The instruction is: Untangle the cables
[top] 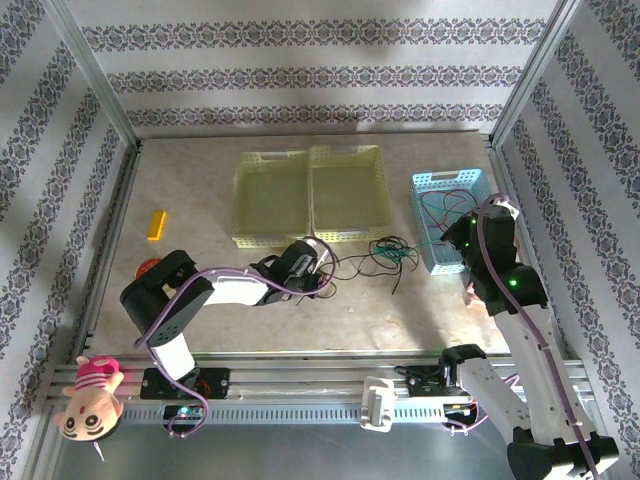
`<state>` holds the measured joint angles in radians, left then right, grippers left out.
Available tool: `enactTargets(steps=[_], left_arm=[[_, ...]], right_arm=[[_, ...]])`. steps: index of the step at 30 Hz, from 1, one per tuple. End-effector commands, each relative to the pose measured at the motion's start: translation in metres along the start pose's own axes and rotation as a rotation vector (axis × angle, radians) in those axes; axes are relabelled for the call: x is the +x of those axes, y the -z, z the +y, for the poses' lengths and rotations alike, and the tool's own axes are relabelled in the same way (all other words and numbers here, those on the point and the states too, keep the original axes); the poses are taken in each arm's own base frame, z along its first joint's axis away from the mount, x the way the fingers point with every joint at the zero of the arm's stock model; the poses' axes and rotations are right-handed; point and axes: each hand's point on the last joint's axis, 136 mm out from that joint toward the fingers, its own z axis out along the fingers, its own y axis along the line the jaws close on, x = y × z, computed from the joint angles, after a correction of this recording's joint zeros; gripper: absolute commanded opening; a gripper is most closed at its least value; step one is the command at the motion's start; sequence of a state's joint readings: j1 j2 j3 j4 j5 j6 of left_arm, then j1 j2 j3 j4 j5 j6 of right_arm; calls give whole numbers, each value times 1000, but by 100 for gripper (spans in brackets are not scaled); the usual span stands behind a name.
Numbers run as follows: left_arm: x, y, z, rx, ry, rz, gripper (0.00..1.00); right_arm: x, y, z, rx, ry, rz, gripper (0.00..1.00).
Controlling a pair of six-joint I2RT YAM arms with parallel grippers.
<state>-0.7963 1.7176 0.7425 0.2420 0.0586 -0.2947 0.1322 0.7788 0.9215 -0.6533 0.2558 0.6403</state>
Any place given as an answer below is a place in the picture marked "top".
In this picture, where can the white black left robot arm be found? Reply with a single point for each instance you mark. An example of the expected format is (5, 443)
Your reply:
(235, 292)

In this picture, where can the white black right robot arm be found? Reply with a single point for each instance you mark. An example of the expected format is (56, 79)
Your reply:
(530, 360)

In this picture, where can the small pink object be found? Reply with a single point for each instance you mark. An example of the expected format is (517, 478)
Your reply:
(472, 295)

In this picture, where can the light blue perforated basket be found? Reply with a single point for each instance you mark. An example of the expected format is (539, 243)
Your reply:
(440, 260)

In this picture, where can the pale yellow perforated basket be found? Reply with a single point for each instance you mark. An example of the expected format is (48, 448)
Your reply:
(350, 200)
(270, 200)

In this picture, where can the yellow rectangular block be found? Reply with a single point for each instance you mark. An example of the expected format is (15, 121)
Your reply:
(157, 226)

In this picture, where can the red round object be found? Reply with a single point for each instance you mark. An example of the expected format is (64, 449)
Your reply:
(147, 266)

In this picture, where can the small controller board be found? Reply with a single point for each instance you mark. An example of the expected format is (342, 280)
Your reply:
(457, 412)
(185, 412)

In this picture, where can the pink plush doll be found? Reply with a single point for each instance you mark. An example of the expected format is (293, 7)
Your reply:
(90, 405)

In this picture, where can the aluminium table side rail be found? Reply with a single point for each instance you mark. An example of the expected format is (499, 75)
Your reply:
(116, 220)
(500, 167)

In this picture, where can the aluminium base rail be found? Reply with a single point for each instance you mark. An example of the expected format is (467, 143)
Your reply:
(300, 370)

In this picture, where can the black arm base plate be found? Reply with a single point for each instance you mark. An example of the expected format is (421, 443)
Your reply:
(215, 382)
(420, 382)

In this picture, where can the white plastic mount bracket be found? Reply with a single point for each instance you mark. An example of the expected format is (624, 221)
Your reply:
(377, 400)

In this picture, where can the aluminium frame post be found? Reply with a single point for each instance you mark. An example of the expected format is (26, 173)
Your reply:
(90, 70)
(537, 70)

